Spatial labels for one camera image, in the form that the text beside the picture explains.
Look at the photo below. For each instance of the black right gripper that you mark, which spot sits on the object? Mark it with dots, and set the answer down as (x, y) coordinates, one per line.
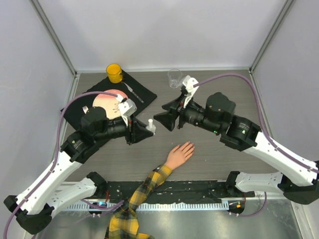
(167, 119)

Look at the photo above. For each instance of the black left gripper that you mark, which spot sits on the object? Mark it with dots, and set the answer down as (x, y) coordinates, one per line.
(136, 131)

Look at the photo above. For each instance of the clear nail polish bottle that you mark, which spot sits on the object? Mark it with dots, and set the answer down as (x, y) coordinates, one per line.
(151, 128)

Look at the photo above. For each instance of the yellow plaid sleeve forearm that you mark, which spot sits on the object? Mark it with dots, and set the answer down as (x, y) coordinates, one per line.
(124, 221)

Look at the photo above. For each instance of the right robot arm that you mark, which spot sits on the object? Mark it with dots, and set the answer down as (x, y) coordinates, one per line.
(296, 178)

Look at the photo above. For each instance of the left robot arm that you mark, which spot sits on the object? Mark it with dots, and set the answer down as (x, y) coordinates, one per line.
(39, 203)

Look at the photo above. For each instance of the black cloth placemat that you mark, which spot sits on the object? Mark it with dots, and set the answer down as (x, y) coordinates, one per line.
(101, 82)

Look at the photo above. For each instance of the clear plastic cup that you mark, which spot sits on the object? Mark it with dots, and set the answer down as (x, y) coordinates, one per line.
(174, 78)

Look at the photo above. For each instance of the pink round plate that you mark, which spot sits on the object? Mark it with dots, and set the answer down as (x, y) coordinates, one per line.
(109, 104)

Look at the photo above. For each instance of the silver table knife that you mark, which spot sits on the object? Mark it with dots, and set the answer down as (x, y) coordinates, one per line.
(131, 90)

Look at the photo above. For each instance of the mannequin hand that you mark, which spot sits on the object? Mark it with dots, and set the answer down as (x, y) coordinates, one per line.
(179, 155)

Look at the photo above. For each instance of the silver fork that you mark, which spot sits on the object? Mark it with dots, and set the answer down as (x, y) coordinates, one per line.
(85, 109)

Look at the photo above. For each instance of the yellow mug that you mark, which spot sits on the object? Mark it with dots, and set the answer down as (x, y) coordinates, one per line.
(114, 72)

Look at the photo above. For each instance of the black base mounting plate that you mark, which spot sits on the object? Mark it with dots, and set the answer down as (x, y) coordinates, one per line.
(214, 188)

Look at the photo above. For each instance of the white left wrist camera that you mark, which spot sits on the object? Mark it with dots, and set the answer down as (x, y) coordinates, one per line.
(126, 108)

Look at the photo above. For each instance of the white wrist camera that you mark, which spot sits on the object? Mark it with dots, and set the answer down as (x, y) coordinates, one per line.
(188, 85)
(126, 108)

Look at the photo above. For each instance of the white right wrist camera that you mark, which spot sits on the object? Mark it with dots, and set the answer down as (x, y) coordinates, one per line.
(188, 85)

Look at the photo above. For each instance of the white slotted cable duct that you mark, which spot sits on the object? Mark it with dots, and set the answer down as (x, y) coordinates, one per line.
(224, 205)

